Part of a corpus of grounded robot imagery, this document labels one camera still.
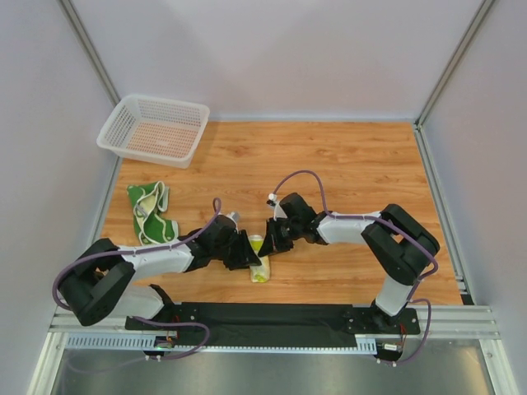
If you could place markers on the yellow-green crocodile towel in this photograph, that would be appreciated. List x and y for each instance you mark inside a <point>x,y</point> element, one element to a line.
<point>260,273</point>

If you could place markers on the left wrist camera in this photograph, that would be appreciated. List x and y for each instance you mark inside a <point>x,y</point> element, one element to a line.
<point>234,216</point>

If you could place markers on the right aluminium frame post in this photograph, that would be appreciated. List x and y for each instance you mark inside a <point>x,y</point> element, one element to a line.
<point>466,40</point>

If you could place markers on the dark green patterned towel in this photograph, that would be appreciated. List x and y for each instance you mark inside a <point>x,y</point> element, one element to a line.
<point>149,202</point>

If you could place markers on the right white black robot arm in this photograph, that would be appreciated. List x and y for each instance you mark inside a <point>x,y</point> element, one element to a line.
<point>403,247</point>

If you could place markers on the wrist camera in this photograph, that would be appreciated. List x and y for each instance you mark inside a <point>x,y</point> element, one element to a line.
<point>234,216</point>
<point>298,205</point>

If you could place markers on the grey slotted cable duct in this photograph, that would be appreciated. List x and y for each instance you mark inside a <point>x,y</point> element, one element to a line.
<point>134,342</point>

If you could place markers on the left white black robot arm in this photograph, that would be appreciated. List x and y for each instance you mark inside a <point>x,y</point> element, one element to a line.
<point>94,285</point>

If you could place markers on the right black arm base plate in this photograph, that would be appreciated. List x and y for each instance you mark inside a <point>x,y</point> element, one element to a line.
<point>367,320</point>

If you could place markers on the left aluminium frame post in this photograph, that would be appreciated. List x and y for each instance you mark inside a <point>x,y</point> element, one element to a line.
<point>78,28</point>

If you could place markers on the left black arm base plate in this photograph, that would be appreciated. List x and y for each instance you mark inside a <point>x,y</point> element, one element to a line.
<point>164,317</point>

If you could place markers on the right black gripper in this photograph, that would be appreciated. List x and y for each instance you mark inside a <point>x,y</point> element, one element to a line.
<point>276,234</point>

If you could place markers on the black cloth strip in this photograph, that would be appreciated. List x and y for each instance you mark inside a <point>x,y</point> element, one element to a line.
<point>271,325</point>

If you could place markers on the aluminium frame post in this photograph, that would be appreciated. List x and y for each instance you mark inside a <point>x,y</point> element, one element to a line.
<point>78,28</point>
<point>466,40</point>

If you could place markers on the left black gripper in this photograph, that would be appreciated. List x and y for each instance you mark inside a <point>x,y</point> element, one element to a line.
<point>237,250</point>

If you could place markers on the aluminium front rail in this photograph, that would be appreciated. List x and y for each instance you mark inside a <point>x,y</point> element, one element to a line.
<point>446,320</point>

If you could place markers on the white plastic mesh basket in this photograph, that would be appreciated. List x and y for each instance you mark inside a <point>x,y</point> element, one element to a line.
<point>154,130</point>

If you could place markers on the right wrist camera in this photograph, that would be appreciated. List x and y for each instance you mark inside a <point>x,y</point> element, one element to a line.
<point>298,205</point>

